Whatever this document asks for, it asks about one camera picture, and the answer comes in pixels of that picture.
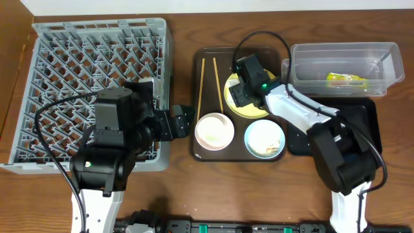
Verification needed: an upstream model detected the light blue bowl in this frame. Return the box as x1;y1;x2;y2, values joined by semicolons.
244;120;285;160

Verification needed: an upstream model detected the yellow green wrapper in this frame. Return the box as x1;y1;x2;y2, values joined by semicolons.
326;72;368;88

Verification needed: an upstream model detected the white napkin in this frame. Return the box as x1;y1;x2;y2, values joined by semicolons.
228;78;240;87

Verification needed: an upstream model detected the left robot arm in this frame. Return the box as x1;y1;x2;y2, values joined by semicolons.
71;87;195;232

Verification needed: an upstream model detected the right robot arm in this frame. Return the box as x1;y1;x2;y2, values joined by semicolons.
229;55;384;232

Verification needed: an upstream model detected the black waste tray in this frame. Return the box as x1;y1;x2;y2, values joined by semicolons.
285;98;382;156

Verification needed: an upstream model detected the grey dishwasher rack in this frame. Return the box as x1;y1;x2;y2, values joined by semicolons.
1;17;173;174

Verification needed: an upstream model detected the yellow plate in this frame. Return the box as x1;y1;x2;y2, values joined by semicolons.
224;74;268;119

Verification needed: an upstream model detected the pink bowl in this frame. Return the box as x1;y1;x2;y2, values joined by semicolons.
194;112;235;151

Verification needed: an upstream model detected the dark brown serving tray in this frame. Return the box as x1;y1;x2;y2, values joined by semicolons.
190;47;285;162

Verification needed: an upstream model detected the right wooden chopstick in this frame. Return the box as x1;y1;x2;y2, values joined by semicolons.
213;57;224;114

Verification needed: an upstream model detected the wooden chopstick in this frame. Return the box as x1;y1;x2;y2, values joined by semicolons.
213;57;224;114
197;58;205;122

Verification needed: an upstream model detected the left wooden chopstick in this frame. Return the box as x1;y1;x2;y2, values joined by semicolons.
197;58;205;122

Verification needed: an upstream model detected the clear plastic bin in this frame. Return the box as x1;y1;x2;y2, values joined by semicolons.
281;42;405;97

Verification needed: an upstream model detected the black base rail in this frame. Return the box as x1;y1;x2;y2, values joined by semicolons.
113;210;414;233

